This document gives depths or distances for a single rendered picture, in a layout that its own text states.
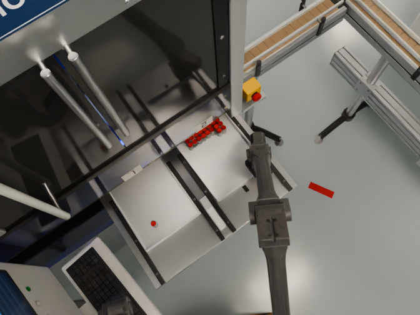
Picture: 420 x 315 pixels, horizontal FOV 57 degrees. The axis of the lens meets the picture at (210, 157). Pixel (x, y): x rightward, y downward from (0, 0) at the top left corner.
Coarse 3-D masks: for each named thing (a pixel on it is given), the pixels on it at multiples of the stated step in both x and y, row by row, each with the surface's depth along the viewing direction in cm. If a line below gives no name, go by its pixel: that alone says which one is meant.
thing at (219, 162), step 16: (208, 144) 168; (224, 144) 167; (240, 144) 167; (192, 160) 166; (208, 160) 166; (224, 160) 165; (240, 160) 165; (208, 176) 163; (224, 176) 163; (240, 176) 163; (224, 192) 161
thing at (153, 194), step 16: (160, 160) 167; (144, 176) 165; (160, 176) 165; (112, 192) 164; (128, 192) 163; (144, 192) 163; (160, 192) 162; (176, 192) 162; (128, 208) 161; (144, 208) 161; (160, 208) 160; (176, 208) 160; (192, 208) 160; (144, 224) 159; (160, 224) 158; (176, 224) 158; (144, 240) 157; (160, 240) 153
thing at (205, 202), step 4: (204, 196) 155; (200, 200) 155; (204, 200) 156; (208, 200) 157; (204, 204) 157; (208, 204) 158; (208, 208) 159; (212, 208) 159; (208, 212) 159; (212, 212) 159; (216, 212) 158; (212, 216) 158; (216, 216) 158; (216, 220) 158; (220, 220) 157; (216, 224) 157; (220, 224) 157; (224, 224) 157; (220, 228) 156
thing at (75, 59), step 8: (64, 48) 78; (72, 56) 74; (72, 64) 75; (80, 64) 76; (80, 72) 78; (88, 72) 79; (88, 80) 81; (96, 88) 85; (96, 96) 88; (104, 96) 89; (104, 104) 92; (112, 112) 97; (120, 120) 102; (120, 128) 106
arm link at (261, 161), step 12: (264, 144) 135; (252, 156) 130; (264, 156) 128; (264, 168) 120; (264, 180) 114; (264, 192) 108; (252, 204) 105; (264, 204) 106; (288, 204) 102; (252, 216) 101; (288, 216) 100
